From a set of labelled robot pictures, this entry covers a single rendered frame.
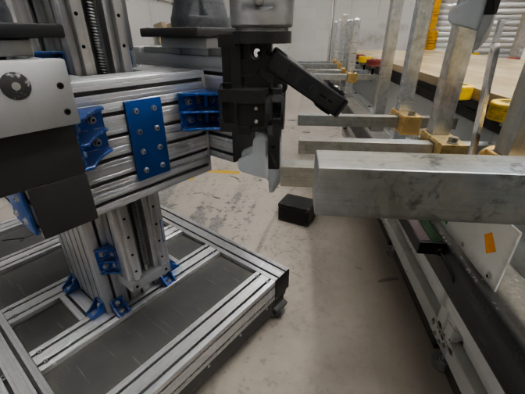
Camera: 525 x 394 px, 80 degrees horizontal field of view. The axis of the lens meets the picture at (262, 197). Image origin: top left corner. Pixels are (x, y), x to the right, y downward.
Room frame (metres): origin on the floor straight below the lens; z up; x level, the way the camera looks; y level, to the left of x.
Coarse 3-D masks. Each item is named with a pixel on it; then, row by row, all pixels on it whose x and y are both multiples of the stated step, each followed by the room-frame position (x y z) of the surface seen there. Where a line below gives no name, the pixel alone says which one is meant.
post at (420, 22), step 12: (420, 0) 0.91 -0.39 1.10; (432, 0) 0.91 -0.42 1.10; (420, 12) 0.91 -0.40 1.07; (420, 24) 0.91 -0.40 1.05; (420, 36) 0.91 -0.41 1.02; (408, 48) 0.93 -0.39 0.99; (420, 48) 0.91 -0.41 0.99; (408, 60) 0.91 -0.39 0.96; (420, 60) 0.91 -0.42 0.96; (408, 72) 0.91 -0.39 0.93; (408, 84) 0.91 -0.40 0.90; (408, 96) 0.91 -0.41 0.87; (396, 108) 0.94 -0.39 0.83; (408, 108) 0.91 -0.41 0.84; (396, 132) 0.91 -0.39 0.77
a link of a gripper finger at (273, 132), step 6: (276, 108) 0.40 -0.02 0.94; (276, 114) 0.40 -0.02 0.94; (276, 120) 0.38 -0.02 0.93; (270, 126) 0.39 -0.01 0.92; (276, 126) 0.38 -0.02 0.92; (270, 132) 0.38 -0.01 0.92; (276, 132) 0.38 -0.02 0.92; (270, 138) 0.38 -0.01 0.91; (276, 138) 0.38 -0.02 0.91; (270, 144) 0.38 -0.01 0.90; (276, 144) 0.38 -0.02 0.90; (270, 150) 0.38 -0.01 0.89; (276, 150) 0.38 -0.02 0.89; (270, 156) 0.39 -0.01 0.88; (276, 156) 0.38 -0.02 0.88; (270, 162) 0.39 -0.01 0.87; (276, 162) 0.39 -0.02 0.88; (270, 168) 0.39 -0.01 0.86; (276, 168) 0.39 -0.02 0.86
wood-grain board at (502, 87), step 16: (400, 64) 1.60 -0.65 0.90; (432, 64) 1.60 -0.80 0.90; (480, 64) 1.60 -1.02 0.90; (496, 64) 1.60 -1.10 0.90; (512, 64) 1.60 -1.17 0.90; (432, 80) 1.14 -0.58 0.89; (464, 80) 1.02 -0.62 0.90; (480, 80) 1.02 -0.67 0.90; (496, 80) 1.02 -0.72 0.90; (512, 80) 1.02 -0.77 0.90; (496, 96) 0.76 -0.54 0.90
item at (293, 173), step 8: (288, 160) 0.43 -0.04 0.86; (296, 160) 0.43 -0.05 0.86; (304, 160) 0.43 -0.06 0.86; (288, 168) 0.41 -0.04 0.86; (296, 168) 0.41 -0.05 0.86; (304, 168) 0.41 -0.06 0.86; (312, 168) 0.40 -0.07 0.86; (280, 176) 0.41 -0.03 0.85; (288, 176) 0.41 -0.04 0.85; (296, 176) 0.41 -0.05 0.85; (304, 176) 0.41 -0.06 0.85; (312, 176) 0.40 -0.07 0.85; (280, 184) 0.41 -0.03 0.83; (288, 184) 0.41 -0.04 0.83; (296, 184) 0.41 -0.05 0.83; (304, 184) 0.41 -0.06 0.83
